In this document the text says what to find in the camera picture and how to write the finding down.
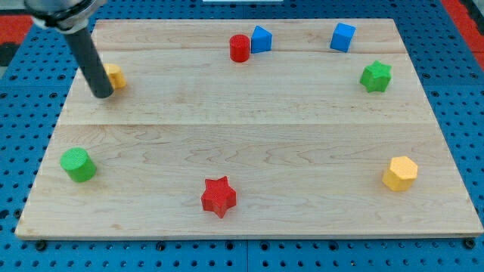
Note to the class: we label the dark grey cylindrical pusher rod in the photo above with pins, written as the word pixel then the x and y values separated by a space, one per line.
pixel 87 57

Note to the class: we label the yellow heart block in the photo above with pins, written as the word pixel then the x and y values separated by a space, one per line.
pixel 115 75

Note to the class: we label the green cylinder block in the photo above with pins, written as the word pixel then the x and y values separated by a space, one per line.
pixel 78 165

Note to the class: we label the red cylinder block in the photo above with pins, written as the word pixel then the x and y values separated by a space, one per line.
pixel 239 48

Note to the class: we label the blue triangle block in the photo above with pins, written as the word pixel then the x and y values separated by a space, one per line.
pixel 261 40

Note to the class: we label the light wooden board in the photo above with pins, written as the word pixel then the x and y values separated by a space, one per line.
pixel 300 139

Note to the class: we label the red star block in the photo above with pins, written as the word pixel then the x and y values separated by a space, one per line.
pixel 218 196

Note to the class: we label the blue cube block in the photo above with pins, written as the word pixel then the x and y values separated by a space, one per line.
pixel 342 37

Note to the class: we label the green star block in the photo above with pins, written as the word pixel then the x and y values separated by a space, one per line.
pixel 376 77

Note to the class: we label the yellow hexagon block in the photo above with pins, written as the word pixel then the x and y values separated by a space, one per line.
pixel 400 173

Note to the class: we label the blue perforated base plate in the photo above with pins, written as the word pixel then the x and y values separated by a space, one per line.
pixel 35 85

